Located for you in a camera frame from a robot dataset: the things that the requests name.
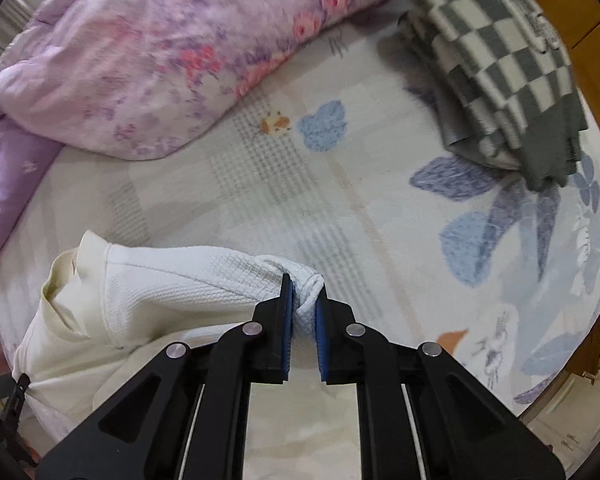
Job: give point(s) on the purple floral quilt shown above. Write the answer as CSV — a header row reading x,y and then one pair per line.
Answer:
x,y
155,60

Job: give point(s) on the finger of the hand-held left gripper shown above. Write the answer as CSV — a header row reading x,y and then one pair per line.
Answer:
x,y
19,392

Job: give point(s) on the grey checkered sweater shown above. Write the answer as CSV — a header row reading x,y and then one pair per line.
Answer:
x,y
495,75

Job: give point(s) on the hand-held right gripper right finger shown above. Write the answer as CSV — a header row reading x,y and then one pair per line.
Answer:
x,y
321,345

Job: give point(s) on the bed with floral sheet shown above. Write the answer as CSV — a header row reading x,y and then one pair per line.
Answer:
x,y
330,200

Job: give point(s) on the wooden headboard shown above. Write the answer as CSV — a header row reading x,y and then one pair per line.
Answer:
x,y
590,25

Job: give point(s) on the white jacket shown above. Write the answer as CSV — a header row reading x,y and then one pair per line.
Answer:
x,y
155,290

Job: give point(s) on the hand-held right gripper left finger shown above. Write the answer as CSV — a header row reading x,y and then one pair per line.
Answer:
x,y
287,330

